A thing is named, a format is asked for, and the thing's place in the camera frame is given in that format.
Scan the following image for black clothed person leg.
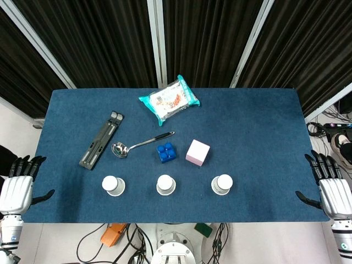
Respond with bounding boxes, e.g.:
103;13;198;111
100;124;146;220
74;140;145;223
0;145;20;178

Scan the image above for green block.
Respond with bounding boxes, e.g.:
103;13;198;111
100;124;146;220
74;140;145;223
194;223;214;238

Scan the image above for grey aluminium frame post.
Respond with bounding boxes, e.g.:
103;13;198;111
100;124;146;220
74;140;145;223
146;0;168;89
229;0;276;89
0;0;77;89

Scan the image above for black looped floor cable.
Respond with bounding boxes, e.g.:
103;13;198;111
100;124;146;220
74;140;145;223
76;223;111;263

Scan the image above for stainless steel ladle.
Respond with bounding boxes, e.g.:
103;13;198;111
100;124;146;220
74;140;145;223
111;131;175;160

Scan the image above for blue toy building brick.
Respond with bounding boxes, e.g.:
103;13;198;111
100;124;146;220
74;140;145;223
156;142;177;165

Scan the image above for teal snack bag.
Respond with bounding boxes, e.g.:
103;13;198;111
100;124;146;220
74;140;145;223
138;74;201;127

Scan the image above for pink white cube box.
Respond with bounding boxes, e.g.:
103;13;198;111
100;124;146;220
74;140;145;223
185;139;211;167

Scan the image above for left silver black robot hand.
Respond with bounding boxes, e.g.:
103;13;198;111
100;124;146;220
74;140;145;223
0;155;56;215

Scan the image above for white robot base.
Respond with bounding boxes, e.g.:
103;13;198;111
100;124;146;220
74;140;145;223
150;224;203;264

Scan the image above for white paper cup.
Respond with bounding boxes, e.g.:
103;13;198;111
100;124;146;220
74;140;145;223
156;174;177;196
211;174;234;196
101;175;126;197

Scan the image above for black pleated curtain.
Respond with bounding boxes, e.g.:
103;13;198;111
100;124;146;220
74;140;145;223
162;0;266;89
12;0;159;89

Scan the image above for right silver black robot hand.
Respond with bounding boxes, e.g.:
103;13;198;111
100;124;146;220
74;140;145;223
295;150;352;221

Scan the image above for white black sneaker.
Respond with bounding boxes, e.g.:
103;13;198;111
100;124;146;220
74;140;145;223
331;133;352;169

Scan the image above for blue felt table cloth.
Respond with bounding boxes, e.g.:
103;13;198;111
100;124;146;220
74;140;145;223
23;87;331;224

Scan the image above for grey folding laptop stand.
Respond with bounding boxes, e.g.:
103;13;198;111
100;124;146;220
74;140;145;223
78;111;125;171

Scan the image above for orange plastic device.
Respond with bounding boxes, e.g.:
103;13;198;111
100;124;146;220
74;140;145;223
100;223;129;248

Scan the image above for black cable bundle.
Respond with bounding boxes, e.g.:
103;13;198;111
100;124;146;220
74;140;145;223
206;223;233;264

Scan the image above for black power strip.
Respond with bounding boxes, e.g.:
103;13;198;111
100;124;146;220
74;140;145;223
323;122;352;136

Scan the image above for tangled black cables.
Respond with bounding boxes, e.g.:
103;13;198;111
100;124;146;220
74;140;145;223
306;104;347;141

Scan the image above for grey aluminium frame rail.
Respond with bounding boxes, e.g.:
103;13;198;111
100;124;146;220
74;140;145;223
304;81;352;124

